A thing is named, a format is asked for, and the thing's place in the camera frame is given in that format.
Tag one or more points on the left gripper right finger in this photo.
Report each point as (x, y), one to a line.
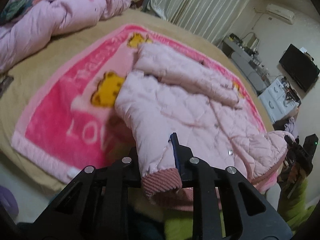
(226, 205)

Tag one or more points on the smartphone on bed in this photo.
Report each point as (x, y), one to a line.
(5, 83)

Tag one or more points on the pink quilted jacket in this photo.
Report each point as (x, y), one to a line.
(167, 92)

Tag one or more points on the black television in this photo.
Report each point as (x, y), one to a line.
(301, 69)

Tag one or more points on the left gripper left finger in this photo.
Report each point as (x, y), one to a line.
(94, 205)

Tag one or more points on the white drawer cabinet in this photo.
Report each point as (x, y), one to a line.
(280, 99)

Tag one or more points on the pink cartoon bear blanket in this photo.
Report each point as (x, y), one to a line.
(70, 122)

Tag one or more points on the pink floral comforter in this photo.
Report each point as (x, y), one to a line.
(30, 33)

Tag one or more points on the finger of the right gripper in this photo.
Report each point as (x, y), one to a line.
(291, 144)

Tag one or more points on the tan bed sheet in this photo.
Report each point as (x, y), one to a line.
(31, 73)

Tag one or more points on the grey low cabinet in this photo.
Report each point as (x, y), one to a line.
(246, 61)

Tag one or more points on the white air conditioner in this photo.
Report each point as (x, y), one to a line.
(281, 13)

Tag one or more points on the striped beige curtain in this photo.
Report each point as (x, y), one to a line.
(209, 19)

